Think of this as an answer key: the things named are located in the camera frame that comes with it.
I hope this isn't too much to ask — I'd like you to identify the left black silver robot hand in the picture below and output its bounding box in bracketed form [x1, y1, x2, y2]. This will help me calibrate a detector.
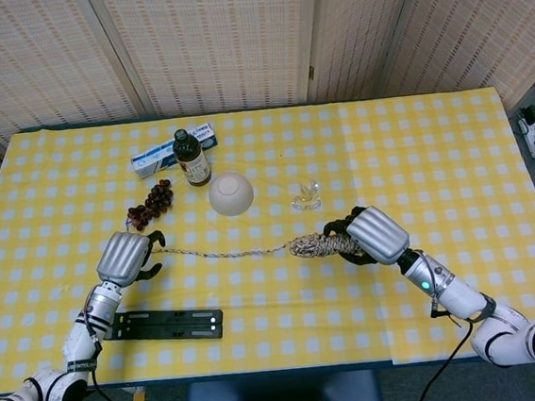
[92, 226, 170, 290]

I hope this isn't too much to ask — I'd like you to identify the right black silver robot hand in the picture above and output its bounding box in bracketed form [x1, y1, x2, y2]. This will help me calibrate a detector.
[320, 200, 413, 272]

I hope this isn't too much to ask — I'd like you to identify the speckled braided rope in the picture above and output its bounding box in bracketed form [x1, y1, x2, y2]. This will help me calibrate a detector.
[148, 226, 363, 276]

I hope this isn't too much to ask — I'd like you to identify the bunch of dark red grapes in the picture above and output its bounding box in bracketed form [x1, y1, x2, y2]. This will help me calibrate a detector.
[122, 177, 178, 233]

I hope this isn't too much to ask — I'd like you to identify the black folding stand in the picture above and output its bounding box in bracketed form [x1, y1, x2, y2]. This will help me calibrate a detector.
[100, 301, 226, 351]

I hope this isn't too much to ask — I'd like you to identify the blue white carton box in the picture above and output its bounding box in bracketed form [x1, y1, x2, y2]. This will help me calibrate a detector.
[127, 121, 222, 181]

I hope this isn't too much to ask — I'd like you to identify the dark glass bottle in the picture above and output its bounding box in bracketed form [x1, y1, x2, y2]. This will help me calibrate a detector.
[170, 125, 214, 190]

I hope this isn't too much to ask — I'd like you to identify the yellow white checked tablecloth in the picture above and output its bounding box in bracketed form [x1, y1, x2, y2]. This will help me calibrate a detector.
[0, 82, 535, 401]

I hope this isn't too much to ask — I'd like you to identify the upturned white bowl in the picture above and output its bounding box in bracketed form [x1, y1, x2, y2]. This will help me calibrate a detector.
[205, 169, 257, 219]

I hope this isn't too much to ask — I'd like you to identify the woven folding screen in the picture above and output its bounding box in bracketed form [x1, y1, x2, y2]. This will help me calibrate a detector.
[0, 0, 535, 209]

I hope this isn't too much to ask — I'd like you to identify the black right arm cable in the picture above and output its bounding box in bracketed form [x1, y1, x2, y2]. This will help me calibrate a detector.
[400, 298, 482, 401]

